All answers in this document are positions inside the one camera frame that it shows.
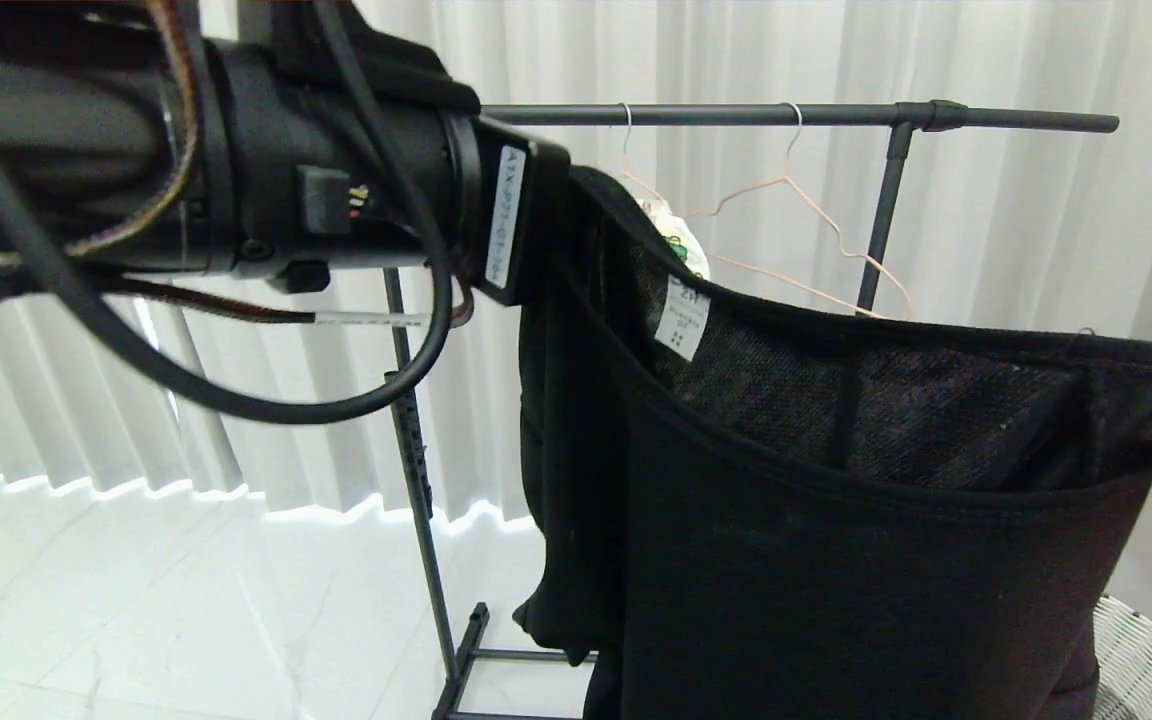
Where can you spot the pink clothes hanger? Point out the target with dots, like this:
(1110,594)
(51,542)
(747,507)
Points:
(841,245)
(626,130)

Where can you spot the black garment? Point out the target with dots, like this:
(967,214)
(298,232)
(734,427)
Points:
(836,600)

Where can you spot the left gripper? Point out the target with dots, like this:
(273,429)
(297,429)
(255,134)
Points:
(266,180)

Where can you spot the cream printed garment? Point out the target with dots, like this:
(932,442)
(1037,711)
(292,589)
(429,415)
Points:
(681,245)

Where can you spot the white curtain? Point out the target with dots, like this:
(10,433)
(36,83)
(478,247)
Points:
(986,250)

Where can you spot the black clothes rack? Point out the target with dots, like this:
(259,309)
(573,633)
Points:
(736,114)

